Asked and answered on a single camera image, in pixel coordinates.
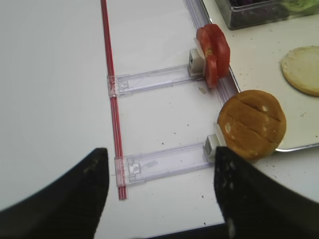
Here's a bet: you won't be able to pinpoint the brown bun bottom slice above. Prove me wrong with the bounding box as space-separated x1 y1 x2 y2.
217 90 287 162

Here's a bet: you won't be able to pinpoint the left upper clear track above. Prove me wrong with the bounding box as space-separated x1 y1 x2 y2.
107 65 203 98

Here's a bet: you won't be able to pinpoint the white bun pusher block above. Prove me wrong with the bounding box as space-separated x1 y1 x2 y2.
203 123 226 163

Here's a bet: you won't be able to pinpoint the rear tomato slice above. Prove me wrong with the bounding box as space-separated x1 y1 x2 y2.
196 23 230 78

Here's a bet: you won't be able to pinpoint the tomato slice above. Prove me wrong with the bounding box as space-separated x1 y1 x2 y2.
205 55 218 89
196 23 230 78

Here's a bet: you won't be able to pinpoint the left red strip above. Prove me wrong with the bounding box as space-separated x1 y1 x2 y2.
100 0 129 201

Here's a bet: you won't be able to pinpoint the pale bun bottom slice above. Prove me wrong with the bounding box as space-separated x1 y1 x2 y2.
280 45 319 97

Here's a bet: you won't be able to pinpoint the clear plastic salad container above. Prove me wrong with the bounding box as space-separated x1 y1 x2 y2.
216 0 319 30

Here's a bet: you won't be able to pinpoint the white tomato pusher block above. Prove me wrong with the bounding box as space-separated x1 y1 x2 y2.
187 38 206 76

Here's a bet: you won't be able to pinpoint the metal serving tray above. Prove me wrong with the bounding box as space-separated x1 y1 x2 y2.
204 0 319 152

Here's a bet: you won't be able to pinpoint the front tomato slice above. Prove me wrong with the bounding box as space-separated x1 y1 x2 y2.
205 55 218 89

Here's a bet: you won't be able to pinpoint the shredded purple cabbage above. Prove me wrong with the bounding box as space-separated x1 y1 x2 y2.
228 0 290 29

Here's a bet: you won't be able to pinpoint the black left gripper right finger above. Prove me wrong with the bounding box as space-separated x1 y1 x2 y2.
214 146 319 239

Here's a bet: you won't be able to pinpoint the left lower clear track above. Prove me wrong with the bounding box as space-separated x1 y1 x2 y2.
115 143 216 187

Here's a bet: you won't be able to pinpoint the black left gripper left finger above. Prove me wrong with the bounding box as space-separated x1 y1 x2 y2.
0 148 109 239

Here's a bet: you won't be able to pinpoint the green lettuce leaves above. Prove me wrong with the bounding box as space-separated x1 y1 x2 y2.
282 0 319 15

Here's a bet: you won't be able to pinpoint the clear track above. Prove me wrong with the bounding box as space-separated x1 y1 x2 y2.
115 143 216 187
107 65 203 98

